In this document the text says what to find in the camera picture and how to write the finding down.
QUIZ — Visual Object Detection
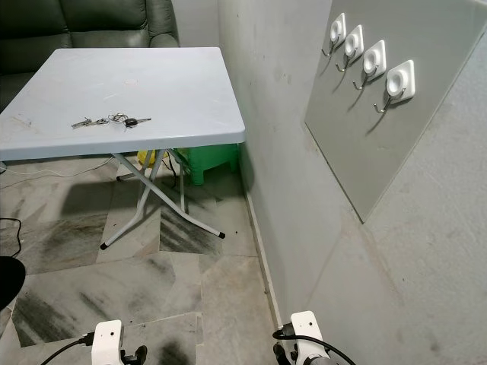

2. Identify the bunch of keys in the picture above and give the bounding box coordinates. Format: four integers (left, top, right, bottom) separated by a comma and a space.
70, 113, 153, 130

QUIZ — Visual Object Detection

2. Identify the black round floor base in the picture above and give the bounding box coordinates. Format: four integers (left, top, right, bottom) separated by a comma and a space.
0, 255, 27, 314

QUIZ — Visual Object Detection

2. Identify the small yellow object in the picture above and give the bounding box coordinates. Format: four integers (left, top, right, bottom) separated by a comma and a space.
137, 149, 162, 166

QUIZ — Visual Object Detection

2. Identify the green plastic stool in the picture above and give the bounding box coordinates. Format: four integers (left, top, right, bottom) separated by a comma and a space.
172, 142, 241, 186

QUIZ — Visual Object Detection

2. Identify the grey plastic folding table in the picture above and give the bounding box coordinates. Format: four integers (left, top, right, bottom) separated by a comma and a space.
0, 46, 247, 252

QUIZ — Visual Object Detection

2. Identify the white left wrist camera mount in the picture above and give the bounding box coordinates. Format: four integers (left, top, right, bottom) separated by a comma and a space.
93, 319, 123, 365

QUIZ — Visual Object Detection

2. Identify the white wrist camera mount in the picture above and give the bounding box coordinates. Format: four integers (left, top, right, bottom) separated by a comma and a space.
93, 319, 123, 365
288, 309, 320, 360

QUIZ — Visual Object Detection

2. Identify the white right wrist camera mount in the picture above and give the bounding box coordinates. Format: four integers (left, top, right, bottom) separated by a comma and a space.
288, 309, 320, 360

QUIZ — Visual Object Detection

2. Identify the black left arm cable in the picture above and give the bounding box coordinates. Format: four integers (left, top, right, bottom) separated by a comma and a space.
40, 333, 97, 365

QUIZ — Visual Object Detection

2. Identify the black floor cable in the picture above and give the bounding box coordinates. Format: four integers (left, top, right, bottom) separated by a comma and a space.
0, 217, 23, 259

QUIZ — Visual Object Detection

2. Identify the thin white floor cable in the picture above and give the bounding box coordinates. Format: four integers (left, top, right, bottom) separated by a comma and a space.
0, 157, 116, 179

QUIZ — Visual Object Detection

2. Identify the grey wall board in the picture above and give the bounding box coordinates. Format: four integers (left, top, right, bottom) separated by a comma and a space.
304, 0, 487, 224

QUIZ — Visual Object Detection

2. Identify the white adhesive wall hook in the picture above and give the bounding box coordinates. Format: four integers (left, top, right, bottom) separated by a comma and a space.
373, 59, 417, 116
334, 25, 365, 75
320, 13, 348, 59
352, 40, 388, 91

